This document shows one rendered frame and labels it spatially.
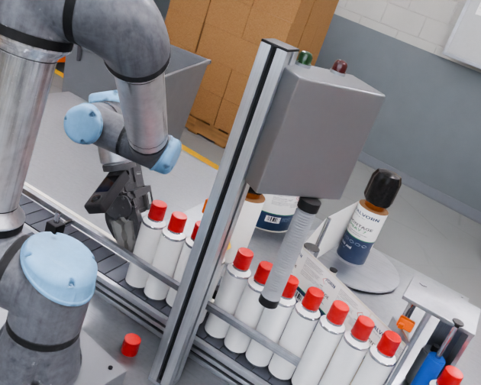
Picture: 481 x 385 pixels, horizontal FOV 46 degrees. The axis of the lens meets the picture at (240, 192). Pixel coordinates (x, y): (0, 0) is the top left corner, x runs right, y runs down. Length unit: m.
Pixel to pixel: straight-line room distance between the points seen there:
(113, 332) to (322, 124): 0.63
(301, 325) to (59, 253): 0.47
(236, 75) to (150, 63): 3.84
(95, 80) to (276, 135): 2.63
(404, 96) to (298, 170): 4.73
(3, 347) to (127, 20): 0.53
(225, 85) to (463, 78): 2.12
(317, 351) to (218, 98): 3.75
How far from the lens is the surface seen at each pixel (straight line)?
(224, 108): 4.70
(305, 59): 0.88
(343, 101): 0.87
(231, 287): 1.13
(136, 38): 0.77
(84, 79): 3.45
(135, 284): 1.27
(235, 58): 4.63
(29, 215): 1.45
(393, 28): 5.64
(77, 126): 1.11
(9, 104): 0.84
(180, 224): 1.16
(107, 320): 1.26
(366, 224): 1.62
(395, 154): 5.66
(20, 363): 0.97
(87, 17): 0.75
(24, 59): 0.82
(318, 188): 0.92
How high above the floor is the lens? 1.63
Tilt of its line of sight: 24 degrees down
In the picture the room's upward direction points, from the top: 20 degrees clockwise
